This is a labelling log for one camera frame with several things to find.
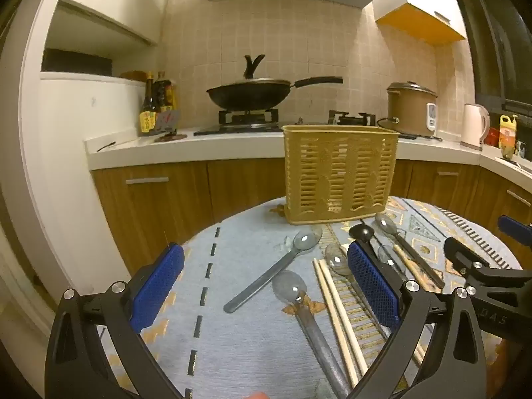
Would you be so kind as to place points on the black wok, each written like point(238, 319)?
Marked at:
point(249, 95)

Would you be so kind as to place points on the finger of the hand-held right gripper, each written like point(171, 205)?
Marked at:
point(459, 253)
point(509, 224)

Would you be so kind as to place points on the brown rice cooker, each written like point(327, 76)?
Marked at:
point(409, 108)

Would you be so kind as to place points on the blue patterned tablecloth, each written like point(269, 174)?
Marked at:
point(232, 341)

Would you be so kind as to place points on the yellow plastic bottle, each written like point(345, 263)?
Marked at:
point(508, 135)

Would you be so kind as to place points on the wooden base cabinets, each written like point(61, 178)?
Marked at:
point(166, 203)

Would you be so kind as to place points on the dark sauce bottle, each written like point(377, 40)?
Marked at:
point(164, 95)

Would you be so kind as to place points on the small dark utensil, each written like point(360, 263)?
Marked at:
point(106, 146)

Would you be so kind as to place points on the wooden chopstick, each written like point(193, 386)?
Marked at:
point(405, 257)
point(343, 307)
point(336, 324)

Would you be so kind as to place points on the soy sauce bottle yellow label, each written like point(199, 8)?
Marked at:
point(148, 116)

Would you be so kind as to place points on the clear plastic spoon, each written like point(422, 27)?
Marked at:
point(388, 255)
point(336, 259)

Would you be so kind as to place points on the black spoon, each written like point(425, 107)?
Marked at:
point(360, 232)

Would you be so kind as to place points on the white kitchen countertop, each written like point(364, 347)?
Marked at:
point(187, 145)

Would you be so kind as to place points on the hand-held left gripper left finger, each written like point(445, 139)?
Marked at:
point(160, 286)

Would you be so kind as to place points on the white open wall shelf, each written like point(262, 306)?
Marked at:
point(99, 25)

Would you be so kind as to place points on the dark window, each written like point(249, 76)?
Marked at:
point(498, 41)

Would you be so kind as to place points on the red container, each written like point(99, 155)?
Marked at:
point(493, 136)

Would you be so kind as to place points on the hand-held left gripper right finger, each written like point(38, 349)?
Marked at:
point(374, 286)

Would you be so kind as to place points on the white electric kettle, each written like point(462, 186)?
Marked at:
point(471, 126)

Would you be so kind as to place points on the black gas stove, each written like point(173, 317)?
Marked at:
point(257, 126)

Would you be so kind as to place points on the yellow plastic utensil basket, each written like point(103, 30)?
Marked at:
point(341, 174)

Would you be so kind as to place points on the white wall cabinet yellow underside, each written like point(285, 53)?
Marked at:
point(419, 12)

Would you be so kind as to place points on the red patterned packet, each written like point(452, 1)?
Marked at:
point(168, 120)

